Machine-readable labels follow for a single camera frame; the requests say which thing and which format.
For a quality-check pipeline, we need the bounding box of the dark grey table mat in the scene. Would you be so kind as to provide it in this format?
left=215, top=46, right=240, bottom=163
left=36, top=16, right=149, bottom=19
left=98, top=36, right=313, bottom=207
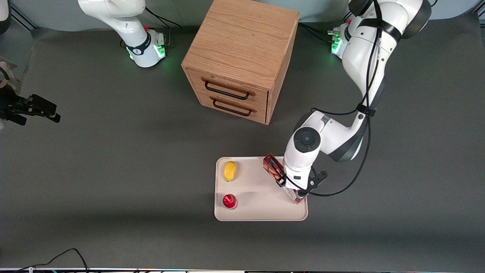
left=0, top=13, right=485, bottom=271

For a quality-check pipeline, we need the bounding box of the cream plastic tray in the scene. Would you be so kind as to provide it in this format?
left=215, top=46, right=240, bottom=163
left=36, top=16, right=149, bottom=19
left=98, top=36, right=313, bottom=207
left=214, top=156, right=308, bottom=222

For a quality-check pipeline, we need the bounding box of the yellow lemon toy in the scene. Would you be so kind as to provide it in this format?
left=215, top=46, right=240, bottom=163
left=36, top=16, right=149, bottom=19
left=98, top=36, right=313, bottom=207
left=224, top=161, right=237, bottom=182

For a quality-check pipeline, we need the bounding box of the beige wrist mount piece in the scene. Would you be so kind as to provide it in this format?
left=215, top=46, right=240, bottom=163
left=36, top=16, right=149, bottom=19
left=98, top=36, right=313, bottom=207
left=0, top=56, right=18, bottom=96

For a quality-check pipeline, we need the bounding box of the wooden two-drawer cabinet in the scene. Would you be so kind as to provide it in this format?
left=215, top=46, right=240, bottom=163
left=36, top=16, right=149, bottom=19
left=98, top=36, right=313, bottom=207
left=181, top=0, right=300, bottom=126

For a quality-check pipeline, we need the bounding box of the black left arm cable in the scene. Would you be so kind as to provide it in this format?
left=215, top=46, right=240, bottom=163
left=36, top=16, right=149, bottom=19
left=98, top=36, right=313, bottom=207
left=301, top=0, right=384, bottom=198

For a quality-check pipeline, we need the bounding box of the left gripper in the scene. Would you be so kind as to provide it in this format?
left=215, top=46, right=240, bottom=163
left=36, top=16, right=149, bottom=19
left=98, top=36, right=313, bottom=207
left=275, top=163, right=315, bottom=191

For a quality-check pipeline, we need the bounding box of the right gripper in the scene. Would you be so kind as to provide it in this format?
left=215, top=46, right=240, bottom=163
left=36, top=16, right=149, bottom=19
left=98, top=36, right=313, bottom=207
left=0, top=94, right=61, bottom=124

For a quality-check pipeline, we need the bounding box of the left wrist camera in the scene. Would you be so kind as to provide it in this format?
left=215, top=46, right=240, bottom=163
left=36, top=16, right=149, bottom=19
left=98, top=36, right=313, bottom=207
left=297, top=169, right=329, bottom=201

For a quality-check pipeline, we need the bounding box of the black left base cable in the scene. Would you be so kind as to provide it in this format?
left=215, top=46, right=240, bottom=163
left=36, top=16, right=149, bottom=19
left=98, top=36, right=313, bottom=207
left=298, top=22, right=335, bottom=43

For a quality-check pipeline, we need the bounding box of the black right base cable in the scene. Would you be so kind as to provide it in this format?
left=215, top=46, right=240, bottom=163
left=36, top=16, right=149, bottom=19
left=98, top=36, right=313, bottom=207
left=144, top=6, right=183, bottom=48

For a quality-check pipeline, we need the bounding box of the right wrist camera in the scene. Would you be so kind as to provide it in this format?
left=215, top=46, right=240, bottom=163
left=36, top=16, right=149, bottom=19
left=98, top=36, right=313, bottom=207
left=5, top=113, right=28, bottom=126

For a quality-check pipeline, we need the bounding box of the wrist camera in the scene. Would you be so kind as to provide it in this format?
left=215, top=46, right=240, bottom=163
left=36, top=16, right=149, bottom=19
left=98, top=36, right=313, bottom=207
left=297, top=169, right=329, bottom=201
left=5, top=113, right=28, bottom=126

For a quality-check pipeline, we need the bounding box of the red cookie box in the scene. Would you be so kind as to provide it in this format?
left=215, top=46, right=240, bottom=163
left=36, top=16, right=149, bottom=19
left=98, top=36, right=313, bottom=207
left=263, top=152, right=307, bottom=206

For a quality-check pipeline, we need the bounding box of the black cable at table edge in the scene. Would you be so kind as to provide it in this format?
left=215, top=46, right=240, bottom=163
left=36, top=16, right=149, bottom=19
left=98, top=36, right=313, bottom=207
left=14, top=248, right=90, bottom=273

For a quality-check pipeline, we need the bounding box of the black base cable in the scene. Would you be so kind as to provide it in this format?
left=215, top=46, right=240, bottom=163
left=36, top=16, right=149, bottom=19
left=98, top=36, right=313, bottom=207
left=144, top=6, right=183, bottom=48
left=298, top=22, right=335, bottom=43

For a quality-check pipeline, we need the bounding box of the black metal drawer handle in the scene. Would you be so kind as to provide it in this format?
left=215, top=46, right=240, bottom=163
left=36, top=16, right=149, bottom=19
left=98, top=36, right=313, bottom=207
left=204, top=80, right=251, bottom=101
left=213, top=97, right=253, bottom=117

